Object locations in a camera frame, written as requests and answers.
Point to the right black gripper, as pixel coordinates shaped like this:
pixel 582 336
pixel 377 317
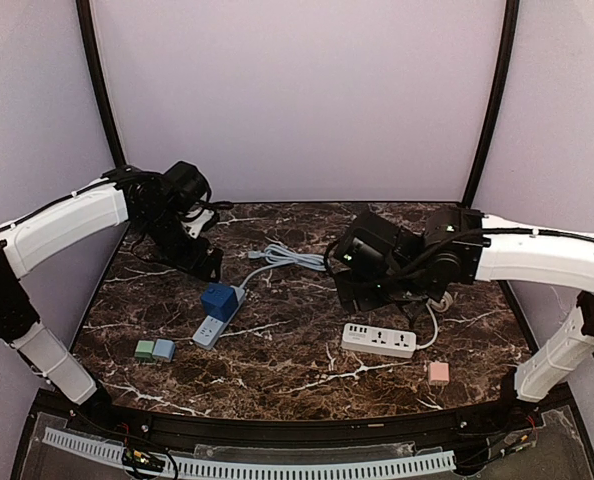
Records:
pixel 359 298

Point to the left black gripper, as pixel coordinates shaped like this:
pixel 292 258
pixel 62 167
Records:
pixel 200 258

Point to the blue cube socket adapter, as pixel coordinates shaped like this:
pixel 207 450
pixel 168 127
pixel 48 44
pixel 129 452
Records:
pixel 219 301

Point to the pink plug adapter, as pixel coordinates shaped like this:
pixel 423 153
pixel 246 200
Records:
pixel 438 373

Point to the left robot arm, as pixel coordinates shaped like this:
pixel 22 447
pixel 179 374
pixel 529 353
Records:
pixel 173 209

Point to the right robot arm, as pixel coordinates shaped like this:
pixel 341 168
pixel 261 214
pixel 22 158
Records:
pixel 377 263

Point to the light blue plug adapter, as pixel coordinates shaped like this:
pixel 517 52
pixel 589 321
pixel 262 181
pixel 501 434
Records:
pixel 163 350

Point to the green plug adapter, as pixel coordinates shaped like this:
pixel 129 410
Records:
pixel 143 352

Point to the white power strip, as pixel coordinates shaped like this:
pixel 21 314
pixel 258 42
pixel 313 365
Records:
pixel 379 341

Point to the light blue power strip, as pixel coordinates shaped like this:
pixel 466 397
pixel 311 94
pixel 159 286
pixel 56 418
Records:
pixel 211 329

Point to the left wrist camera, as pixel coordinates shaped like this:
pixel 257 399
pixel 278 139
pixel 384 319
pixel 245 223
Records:
pixel 189 186

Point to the black front rail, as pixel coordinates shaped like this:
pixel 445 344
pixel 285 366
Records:
pixel 456 427

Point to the grey slotted cable duct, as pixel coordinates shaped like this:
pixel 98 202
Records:
pixel 212 462

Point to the left black frame post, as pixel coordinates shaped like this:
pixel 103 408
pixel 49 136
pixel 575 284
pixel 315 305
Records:
pixel 98 83

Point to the black frame post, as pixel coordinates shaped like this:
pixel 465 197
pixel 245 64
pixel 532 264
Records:
pixel 502 66
pixel 98 83

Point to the right black frame post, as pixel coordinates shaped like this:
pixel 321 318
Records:
pixel 502 66

